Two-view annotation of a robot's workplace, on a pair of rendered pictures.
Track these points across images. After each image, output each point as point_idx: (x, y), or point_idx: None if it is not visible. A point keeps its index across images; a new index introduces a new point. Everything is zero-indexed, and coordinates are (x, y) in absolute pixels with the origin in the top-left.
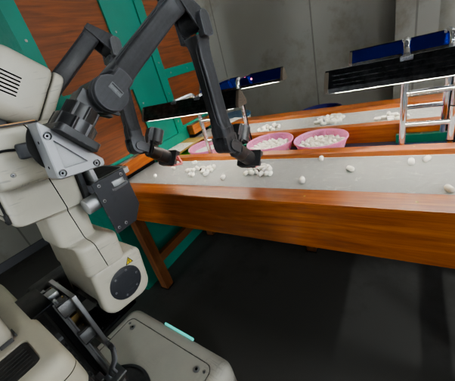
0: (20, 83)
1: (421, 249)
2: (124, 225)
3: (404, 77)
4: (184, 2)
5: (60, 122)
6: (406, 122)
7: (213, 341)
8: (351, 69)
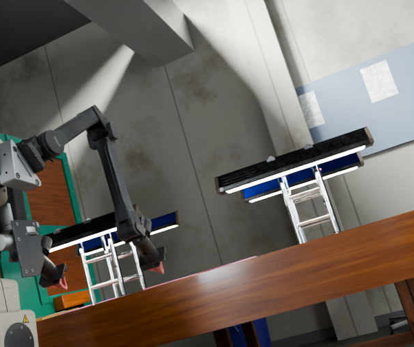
0: None
1: (322, 282)
2: (29, 272)
3: (273, 171)
4: (99, 115)
5: (27, 141)
6: (297, 222)
7: None
8: (234, 172)
